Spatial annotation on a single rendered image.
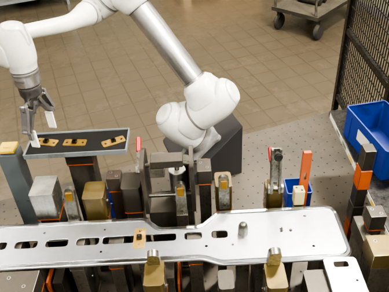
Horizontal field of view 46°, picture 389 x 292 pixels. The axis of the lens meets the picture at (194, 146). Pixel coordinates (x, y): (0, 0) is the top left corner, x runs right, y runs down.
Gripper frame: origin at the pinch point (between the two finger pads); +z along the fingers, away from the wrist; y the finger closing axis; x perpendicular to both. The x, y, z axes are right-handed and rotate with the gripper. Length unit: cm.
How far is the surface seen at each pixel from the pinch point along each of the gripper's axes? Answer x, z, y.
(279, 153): 85, -2, -2
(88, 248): 28.1, 20.3, 31.4
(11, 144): -12.3, 4.2, 3.6
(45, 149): 1.8, 4.2, 4.2
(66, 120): -108, 120, -171
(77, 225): 20.0, 20.3, 22.5
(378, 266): 117, 19, 21
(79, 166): 12.2, 12.7, 1.5
